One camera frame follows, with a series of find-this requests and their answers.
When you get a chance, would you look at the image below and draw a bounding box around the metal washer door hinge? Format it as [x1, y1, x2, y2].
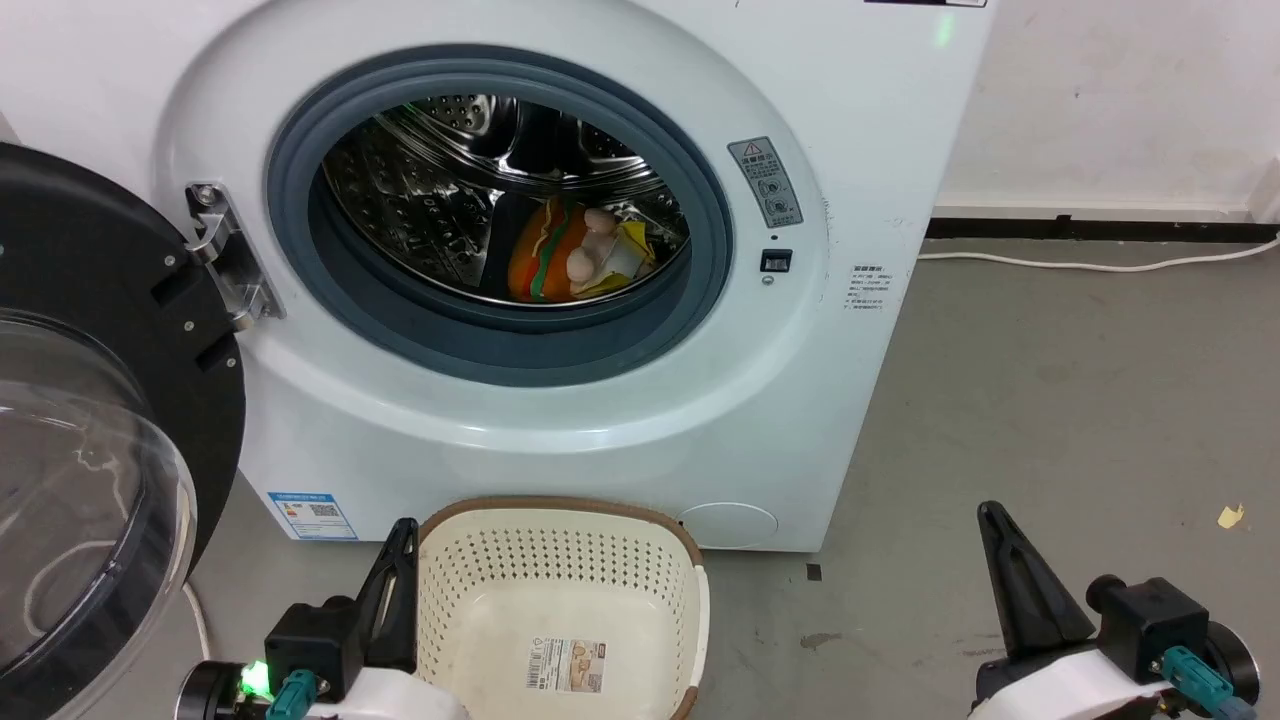
[186, 182, 287, 332]

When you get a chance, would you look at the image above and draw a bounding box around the grey rubber door gasket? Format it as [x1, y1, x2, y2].
[265, 45, 734, 388]

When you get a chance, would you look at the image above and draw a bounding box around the orange hamburger plush toy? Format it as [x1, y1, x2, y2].
[507, 197, 601, 303]

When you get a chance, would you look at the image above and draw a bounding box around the small white text sticker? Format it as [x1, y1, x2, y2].
[848, 264, 889, 313]

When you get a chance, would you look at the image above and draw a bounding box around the plush doll with yellow clothes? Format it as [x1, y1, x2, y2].
[566, 207, 663, 299]

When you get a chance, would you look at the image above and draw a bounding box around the blue energy label sticker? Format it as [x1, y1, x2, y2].
[266, 491, 359, 542]

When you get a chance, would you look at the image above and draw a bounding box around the teal left cable plug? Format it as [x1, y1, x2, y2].
[267, 670, 319, 720]

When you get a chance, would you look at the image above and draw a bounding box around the grey warning sticker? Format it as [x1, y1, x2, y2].
[727, 137, 804, 230]

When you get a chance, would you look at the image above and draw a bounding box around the perforated steel washer drum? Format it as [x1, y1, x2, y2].
[322, 93, 691, 307]

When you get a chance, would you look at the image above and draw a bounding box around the paper label with barcode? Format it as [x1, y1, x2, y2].
[527, 638, 608, 694]

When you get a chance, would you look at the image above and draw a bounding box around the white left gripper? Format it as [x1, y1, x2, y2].
[300, 518, 471, 720]

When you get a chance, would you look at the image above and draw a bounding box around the cream perforated laundry basket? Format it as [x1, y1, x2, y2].
[415, 497, 711, 720]

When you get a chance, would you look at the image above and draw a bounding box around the teal cable plug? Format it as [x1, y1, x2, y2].
[267, 670, 319, 720]
[1160, 646, 1257, 720]

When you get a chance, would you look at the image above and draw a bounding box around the long white floor cable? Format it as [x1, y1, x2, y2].
[918, 232, 1280, 273]

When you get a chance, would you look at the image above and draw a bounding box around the teal right cable plug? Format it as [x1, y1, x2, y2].
[1160, 646, 1257, 720]

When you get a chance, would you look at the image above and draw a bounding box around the white front-load washing machine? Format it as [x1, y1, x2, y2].
[0, 0, 1001, 554]

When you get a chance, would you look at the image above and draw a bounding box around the black round glass washer door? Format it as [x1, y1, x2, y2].
[0, 140, 248, 720]

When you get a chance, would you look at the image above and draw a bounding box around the black baseboard strip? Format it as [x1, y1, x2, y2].
[925, 216, 1280, 243]

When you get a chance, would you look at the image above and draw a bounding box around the thin white cable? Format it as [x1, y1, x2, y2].
[183, 583, 212, 663]

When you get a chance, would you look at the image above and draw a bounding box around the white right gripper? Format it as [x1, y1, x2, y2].
[967, 500, 1173, 720]

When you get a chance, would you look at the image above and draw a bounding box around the round white filter cover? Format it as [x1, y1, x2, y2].
[678, 502, 779, 550]

